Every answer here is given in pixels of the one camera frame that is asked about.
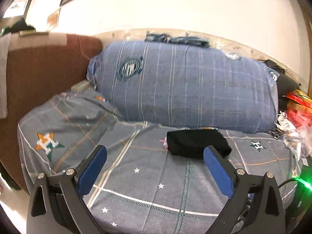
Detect black pants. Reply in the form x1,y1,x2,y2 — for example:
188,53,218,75
167,129,232,159

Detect grey patterned bed sheet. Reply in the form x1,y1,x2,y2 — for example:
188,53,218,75
17,87,304,234

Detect red and yellow clutter pile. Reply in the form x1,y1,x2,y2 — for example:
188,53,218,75
276,89,311,161

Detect brown headboard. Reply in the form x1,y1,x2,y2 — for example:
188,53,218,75
1,32,103,191

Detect blue plaid pillow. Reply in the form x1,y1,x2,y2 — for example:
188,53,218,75
87,41,278,133

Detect white cloth on headboard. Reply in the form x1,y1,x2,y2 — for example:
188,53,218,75
0,33,12,119

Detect dark clothes behind pillow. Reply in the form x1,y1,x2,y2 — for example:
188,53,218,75
144,33,210,48

